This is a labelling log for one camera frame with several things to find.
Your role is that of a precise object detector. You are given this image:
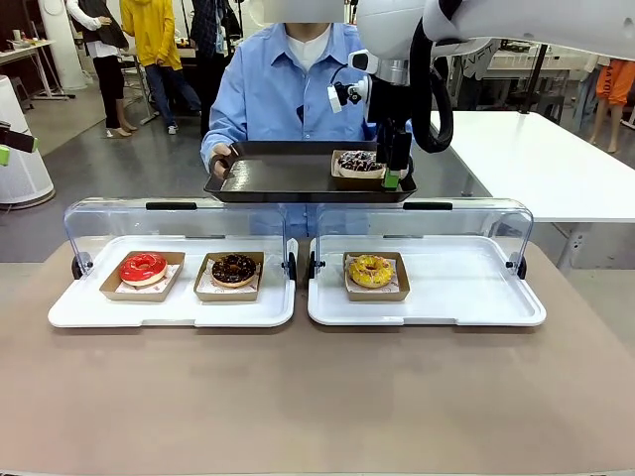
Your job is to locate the white cylindrical air purifier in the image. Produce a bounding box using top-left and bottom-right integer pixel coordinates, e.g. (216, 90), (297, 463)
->
(0, 73), (56, 205)

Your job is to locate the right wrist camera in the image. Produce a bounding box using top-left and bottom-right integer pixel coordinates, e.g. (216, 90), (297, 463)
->
(325, 49), (372, 114)

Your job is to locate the white printed paper liner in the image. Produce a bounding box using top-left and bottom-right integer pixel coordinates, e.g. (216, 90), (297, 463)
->
(116, 262), (181, 295)
(344, 254), (402, 295)
(197, 255), (263, 295)

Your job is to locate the dark brown serving tray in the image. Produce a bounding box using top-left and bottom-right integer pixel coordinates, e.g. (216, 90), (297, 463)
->
(202, 140), (418, 204)

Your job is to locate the person in blue shirt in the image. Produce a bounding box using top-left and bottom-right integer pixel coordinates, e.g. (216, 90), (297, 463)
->
(200, 9), (416, 239)

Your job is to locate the large white table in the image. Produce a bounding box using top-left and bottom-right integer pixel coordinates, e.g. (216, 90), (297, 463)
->
(429, 109), (635, 272)

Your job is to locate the white display tray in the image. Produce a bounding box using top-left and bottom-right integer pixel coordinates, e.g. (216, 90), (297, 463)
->
(48, 235), (298, 329)
(307, 235), (548, 327)

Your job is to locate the figure in grey apron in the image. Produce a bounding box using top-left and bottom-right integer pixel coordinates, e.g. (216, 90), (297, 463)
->
(453, 42), (500, 111)

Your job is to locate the clear hinged lid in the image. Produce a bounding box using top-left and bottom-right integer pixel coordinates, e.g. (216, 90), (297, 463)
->
(308, 196), (535, 282)
(63, 196), (298, 282)

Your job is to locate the black camera stand pole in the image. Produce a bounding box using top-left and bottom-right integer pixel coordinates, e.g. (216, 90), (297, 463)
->
(518, 43), (565, 116)

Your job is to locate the chocolate sprinkle donut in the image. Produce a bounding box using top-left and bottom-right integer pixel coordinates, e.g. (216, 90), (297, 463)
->
(210, 254), (258, 289)

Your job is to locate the light wooden desk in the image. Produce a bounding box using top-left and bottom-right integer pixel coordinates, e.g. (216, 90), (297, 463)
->
(0, 39), (70, 103)

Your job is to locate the person's right hand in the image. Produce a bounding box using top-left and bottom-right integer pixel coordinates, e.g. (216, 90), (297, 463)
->
(207, 143), (234, 179)

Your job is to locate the mannequin with orange shorts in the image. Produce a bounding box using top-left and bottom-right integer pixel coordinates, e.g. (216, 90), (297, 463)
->
(572, 53), (635, 155)

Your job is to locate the black cable sleeve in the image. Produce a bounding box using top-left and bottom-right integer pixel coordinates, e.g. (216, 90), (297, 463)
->
(410, 17), (455, 155)

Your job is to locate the person in yellow hoodie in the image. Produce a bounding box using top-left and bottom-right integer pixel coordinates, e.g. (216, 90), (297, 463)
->
(120, 0), (202, 136)

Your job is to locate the white round pillar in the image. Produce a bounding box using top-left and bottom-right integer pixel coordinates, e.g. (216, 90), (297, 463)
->
(38, 0), (88, 91)

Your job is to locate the person in dark clothes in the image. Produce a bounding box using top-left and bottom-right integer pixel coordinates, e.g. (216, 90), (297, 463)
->
(190, 0), (244, 100)

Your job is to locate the person in black vest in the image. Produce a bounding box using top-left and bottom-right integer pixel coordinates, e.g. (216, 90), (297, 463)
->
(65, 0), (138, 140)

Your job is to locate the yellow glazed donut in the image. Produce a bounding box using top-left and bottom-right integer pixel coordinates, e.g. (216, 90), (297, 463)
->
(342, 251), (411, 303)

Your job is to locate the long white workbench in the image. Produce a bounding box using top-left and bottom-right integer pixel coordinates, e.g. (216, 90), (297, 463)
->
(488, 47), (572, 108)

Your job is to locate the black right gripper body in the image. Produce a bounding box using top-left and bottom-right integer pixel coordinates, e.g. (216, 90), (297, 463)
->
(367, 78), (414, 135)

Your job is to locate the yellow sprinkle donut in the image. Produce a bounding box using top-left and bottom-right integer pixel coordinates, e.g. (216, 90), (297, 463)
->
(348, 254), (397, 290)

